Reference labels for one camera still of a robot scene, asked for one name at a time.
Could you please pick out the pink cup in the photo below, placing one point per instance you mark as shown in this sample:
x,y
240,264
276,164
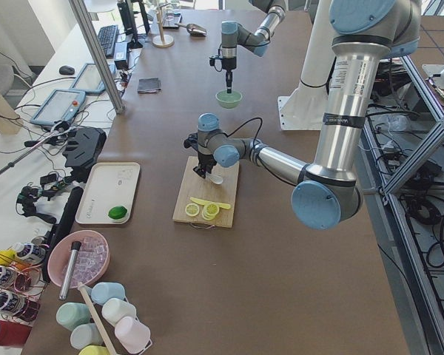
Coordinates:
x,y
132,334

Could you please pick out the light blue cup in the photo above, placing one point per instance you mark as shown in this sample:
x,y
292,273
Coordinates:
x,y
104,291

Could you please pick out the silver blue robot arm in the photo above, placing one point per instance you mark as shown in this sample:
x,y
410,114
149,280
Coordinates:
x,y
325,191
234,34

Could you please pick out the yellow cup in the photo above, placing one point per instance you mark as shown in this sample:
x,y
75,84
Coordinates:
x,y
94,350

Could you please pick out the white ceramic spoon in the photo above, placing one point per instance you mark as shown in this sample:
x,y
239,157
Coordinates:
x,y
216,179

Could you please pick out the far teach pendant tablet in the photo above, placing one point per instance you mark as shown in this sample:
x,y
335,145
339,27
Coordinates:
x,y
89,80

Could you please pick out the mint green cup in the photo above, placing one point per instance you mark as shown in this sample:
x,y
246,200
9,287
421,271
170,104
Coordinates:
x,y
72,314

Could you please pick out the metal black-capped tube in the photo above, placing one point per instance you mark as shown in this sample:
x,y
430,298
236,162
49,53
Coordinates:
x,y
65,286

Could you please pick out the white cup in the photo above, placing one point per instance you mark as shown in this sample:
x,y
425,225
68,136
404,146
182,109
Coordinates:
x,y
115,310

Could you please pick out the cream serving tray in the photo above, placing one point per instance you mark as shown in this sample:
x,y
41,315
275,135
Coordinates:
x,y
109,184

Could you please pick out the black keyboard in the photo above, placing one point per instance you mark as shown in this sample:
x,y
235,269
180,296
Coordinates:
x,y
107,37

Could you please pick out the pink bowl with ice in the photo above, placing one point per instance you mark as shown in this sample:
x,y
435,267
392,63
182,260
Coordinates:
x,y
91,263

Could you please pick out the grey folded cloth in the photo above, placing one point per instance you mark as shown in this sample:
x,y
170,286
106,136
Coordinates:
x,y
148,85

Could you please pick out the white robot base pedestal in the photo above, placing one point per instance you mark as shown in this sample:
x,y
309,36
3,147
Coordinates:
x,y
304,108

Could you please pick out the pale grey-blue cup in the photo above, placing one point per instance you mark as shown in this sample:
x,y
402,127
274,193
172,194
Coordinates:
x,y
84,335

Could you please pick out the wooden stick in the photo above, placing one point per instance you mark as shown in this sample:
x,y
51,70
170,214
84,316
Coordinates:
x,y
100,326

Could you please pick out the metal scoop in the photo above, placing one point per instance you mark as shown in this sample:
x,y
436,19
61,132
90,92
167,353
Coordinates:
x,y
193,29

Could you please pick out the single lemon slice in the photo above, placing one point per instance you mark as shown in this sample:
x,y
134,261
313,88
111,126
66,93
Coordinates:
x,y
192,209

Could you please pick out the near teach pendant tablet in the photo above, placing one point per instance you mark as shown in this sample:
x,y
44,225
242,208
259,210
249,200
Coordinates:
x,y
60,105

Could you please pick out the black perforated bracket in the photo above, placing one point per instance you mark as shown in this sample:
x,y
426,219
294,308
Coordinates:
x,y
83,147

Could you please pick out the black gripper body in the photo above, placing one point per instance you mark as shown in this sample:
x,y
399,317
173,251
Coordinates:
x,y
206,160
228,68

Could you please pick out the black computer mouse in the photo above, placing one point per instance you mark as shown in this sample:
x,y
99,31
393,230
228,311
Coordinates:
x,y
66,70

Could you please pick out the aluminium frame post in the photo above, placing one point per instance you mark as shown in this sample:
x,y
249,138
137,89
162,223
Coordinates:
x,y
84,21

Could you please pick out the black power adapter box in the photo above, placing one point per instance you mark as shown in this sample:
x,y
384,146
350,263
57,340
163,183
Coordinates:
x,y
121,56

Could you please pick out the copper wire bottle rack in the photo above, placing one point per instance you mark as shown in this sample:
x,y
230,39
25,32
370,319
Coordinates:
x,y
21,281

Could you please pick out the black cylinder bar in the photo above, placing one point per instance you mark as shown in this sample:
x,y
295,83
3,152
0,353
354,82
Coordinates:
x,y
63,228

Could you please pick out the green lime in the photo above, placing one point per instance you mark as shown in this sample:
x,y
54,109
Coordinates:
x,y
117,212

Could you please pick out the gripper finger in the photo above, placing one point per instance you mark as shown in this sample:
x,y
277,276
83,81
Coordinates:
x,y
208,170
227,80
199,171
231,82

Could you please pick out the teach pendant tablet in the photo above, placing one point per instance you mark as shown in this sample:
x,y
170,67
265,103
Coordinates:
x,y
89,80
60,105

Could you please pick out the yellow plastic knife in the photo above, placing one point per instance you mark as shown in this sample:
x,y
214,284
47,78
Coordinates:
x,y
207,202

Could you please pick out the red cup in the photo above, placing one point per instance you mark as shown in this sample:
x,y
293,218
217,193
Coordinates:
x,y
13,334

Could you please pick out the bamboo cutting board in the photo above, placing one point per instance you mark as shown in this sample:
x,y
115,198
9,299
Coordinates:
x,y
193,185

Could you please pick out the green ceramic bowl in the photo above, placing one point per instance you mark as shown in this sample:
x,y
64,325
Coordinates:
x,y
228,100

